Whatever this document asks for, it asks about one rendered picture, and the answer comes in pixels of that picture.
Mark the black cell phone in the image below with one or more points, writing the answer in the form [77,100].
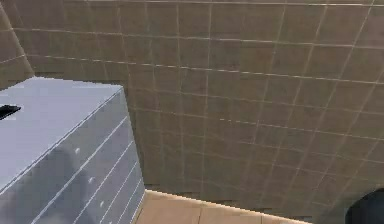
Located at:
[7,110]

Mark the white chest of drawers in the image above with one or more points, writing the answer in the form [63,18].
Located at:
[56,140]

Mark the black round object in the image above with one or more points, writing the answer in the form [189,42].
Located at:
[368,210]

